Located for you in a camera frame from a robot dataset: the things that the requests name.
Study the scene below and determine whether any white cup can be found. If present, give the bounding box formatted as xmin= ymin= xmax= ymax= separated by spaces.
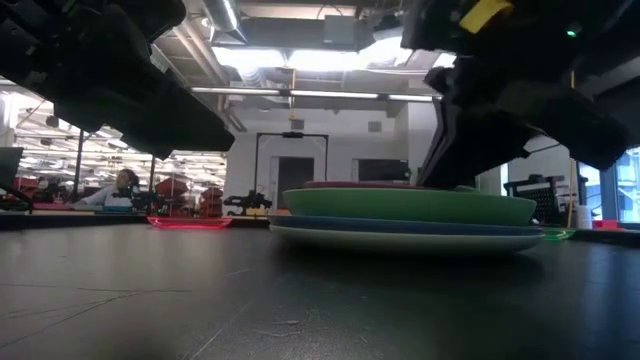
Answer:
xmin=576 ymin=203 xmax=594 ymax=231

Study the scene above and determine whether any black robot station frame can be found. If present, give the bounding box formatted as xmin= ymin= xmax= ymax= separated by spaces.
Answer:
xmin=73 ymin=128 xmax=157 ymax=201
xmin=253 ymin=131 xmax=330 ymax=214

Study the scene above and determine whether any blue plastic plate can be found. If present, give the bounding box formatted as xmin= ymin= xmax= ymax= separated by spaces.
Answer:
xmin=267 ymin=214 xmax=544 ymax=237

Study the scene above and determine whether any yellow tag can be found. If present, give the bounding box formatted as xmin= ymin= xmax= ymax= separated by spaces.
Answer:
xmin=458 ymin=0 xmax=515 ymax=35

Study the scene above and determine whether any black equipment rack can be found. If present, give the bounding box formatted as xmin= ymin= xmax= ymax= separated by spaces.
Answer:
xmin=352 ymin=158 xmax=412 ymax=184

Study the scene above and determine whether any white plastic plate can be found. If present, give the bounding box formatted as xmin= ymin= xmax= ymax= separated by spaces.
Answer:
xmin=268 ymin=224 xmax=546 ymax=255

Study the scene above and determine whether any grey ceiling unit box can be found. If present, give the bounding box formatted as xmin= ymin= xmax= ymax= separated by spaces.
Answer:
xmin=322 ymin=13 xmax=376 ymax=51

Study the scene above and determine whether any person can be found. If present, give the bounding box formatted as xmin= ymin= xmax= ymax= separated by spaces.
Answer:
xmin=67 ymin=168 xmax=141 ymax=211

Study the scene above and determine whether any silver ventilation duct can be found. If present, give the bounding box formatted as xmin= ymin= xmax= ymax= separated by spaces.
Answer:
xmin=202 ymin=0 xmax=249 ymax=45

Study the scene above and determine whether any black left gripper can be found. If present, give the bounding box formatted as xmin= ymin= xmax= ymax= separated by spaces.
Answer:
xmin=0 ymin=4 xmax=236 ymax=162

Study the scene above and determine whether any dark monitor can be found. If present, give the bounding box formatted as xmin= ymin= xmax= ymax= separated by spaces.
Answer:
xmin=0 ymin=146 xmax=25 ymax=190

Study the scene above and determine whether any dark grey door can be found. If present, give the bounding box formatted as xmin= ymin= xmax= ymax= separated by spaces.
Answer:
xmin=276 ymin=155 xmax=316 ymax=211

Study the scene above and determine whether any long ceiling light strip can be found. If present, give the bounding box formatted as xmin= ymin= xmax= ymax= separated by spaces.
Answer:
xmin=189 ymin=85 xmax=435 ymax=104

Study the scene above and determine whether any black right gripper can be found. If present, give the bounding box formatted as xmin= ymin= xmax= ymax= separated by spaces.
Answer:
xmin=417 ymin=49 xmax=632 ymax=191

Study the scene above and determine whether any black perforated cart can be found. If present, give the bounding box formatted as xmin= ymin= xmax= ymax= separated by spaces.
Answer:
xmin=503 ymin=173 xmax=569 ymax=226

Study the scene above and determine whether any green translucent plastic plate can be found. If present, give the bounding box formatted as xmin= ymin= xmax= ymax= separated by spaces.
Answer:
xmin=282 ymin=185 xmax=538 ymax=227
xmin=541 ymin=226 xmax=577 ymax=242

